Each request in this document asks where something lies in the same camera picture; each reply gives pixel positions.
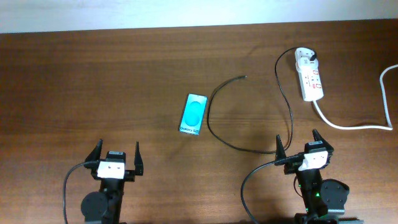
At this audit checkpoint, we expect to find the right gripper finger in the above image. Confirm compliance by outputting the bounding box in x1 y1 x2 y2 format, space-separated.
312 129 326 144
275 135 286 161

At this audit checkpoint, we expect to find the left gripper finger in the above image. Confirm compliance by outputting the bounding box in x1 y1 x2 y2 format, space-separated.
134 141 144 176
84 139 103 169

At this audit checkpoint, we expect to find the blue-screen Galaxy smartphone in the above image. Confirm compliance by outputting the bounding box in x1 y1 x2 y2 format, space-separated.
178 93 208 136

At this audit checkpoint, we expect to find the black charging cable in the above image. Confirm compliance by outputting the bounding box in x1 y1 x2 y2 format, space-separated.
206 46 318 155

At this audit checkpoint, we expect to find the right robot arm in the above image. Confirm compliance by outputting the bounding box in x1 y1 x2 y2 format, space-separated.
275 129 364 223

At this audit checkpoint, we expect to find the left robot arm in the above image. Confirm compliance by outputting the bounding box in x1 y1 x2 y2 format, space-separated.
81 139 144 224

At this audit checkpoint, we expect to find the white USB charger plug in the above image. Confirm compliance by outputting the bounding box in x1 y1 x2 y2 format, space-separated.
295 47 318 73

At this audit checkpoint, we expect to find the white power strip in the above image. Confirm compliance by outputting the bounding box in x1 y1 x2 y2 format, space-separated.
295 60 325 102

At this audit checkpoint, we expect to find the white power strip cord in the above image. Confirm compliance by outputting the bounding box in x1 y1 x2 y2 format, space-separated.
312 64 398 131

